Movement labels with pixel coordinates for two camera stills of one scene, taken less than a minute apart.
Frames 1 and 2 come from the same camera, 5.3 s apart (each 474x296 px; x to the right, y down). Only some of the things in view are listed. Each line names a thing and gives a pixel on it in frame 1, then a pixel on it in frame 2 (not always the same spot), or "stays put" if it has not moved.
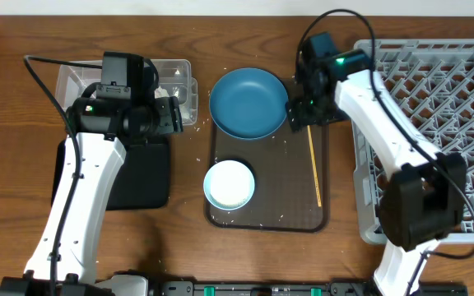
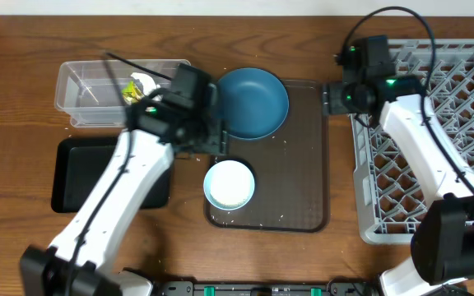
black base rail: (297, 289) stays put
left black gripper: (166, 113) -> (218, 141)
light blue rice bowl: (229, 185) stays put
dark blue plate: (248, 103) stays put
